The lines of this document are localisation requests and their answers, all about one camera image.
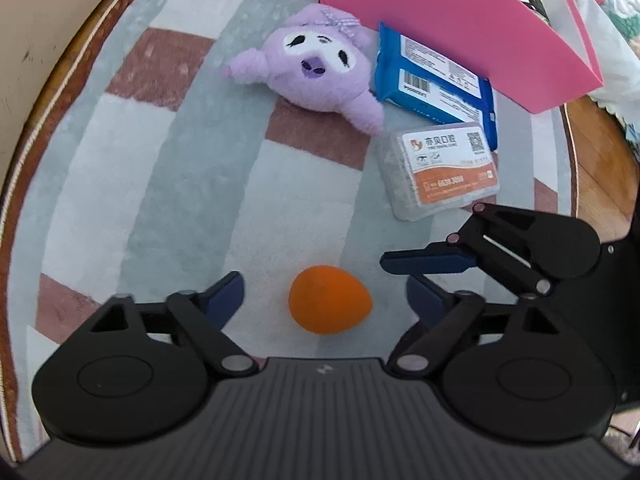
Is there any clear floss pick box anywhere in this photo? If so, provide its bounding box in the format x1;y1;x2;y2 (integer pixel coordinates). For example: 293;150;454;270
377;121;501;222

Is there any blue wet wipes packet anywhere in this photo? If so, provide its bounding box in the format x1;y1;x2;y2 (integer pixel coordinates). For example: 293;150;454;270
372;21;499;152

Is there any purple plush toy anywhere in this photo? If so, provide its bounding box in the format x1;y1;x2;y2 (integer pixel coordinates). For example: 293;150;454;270
222;2;386;136

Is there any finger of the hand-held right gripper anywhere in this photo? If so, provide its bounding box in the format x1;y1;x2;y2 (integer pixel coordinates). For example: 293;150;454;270
380;202;553;297

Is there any orange makeup sponge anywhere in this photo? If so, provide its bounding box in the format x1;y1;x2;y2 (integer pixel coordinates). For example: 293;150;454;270
288;265;373;335

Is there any pink cardboard box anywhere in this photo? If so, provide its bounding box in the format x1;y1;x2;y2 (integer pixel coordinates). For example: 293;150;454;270
320;0;605;114

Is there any checkered oval rug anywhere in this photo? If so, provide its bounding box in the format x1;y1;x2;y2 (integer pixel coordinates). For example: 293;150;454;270
0;0;631;463

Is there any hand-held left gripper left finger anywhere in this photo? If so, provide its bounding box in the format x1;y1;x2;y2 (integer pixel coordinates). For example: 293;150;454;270
74;271;259;376

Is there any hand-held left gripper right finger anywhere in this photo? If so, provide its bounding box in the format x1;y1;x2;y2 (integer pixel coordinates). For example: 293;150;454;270
387;276;569;376

